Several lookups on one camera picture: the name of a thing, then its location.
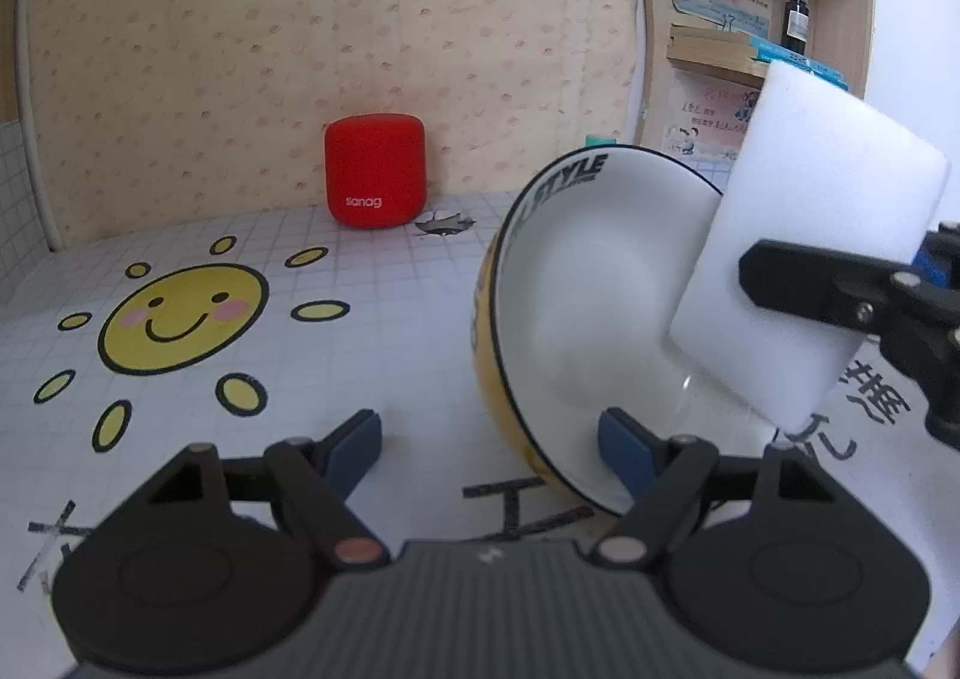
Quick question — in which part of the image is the white sponge block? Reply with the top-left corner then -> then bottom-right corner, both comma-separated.
669,62 -> 950,432

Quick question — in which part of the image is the white yellow ceramic bowl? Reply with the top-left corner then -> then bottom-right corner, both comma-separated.
470,145 -> 775,515

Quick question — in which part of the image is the tan book stack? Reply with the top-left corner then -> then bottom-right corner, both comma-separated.
667,25 -> 768,78

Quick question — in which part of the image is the dark dropper bottle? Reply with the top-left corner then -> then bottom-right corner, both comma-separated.
781,0 -> 811,55

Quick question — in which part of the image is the red cylindrical speaker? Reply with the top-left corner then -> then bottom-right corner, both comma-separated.
324,113 -> 428,229

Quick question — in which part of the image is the teal capped small bottle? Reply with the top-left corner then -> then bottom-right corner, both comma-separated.
584,135 -> 617,148

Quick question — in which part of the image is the wooden bookshelf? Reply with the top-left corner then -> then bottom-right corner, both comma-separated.
632,0 -> 890,171

